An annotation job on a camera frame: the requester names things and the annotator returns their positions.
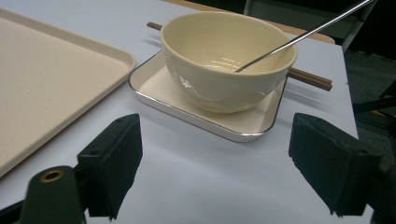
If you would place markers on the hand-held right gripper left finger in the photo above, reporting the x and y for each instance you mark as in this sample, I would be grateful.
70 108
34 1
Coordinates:
109 161

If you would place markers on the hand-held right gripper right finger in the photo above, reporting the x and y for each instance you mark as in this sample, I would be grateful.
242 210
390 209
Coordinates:
333 165

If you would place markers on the white square plate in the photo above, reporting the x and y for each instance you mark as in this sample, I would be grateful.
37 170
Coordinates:
162 90

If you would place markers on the beige plastic tray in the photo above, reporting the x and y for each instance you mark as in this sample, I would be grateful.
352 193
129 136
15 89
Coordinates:
46 77

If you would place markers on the cream bowl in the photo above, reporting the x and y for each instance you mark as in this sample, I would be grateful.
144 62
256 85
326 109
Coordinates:
199 84

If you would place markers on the metal spoon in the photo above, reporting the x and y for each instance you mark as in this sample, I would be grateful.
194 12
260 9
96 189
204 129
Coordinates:
311 32

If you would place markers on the black tripod stand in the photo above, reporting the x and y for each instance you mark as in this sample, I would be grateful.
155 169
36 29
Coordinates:
373 104

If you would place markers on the white table cover board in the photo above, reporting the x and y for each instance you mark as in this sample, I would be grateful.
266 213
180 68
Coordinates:
202 186

